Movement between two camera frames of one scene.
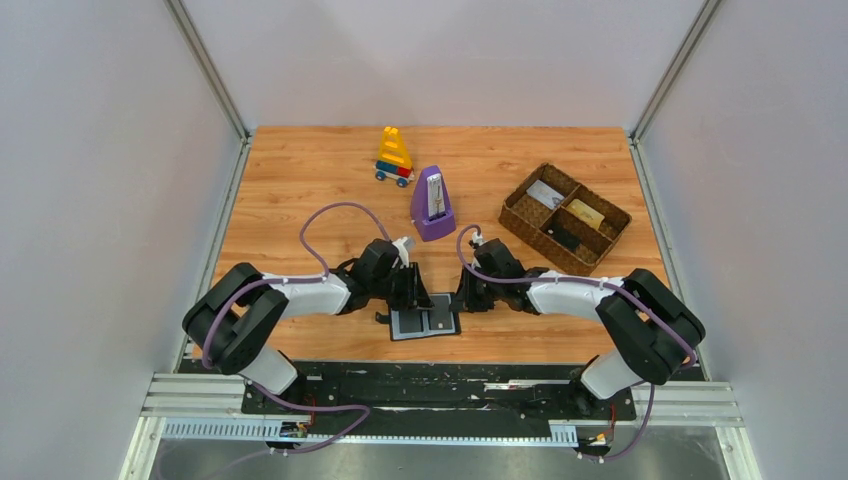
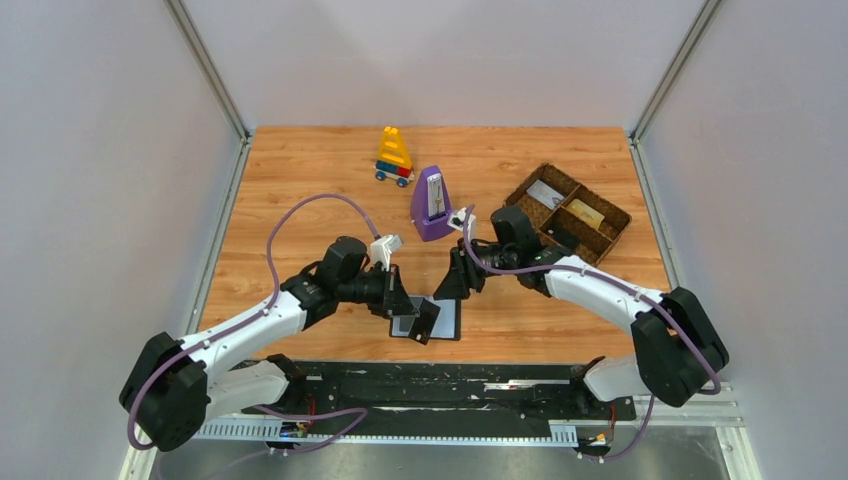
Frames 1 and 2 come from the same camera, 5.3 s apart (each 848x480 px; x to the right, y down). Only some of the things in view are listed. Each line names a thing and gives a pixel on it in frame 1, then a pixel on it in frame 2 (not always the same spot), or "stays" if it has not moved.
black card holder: (414, 323) stays
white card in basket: (545, 194) stays
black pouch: (440, 319) -> (424, 320)
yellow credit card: (585, 212) stays
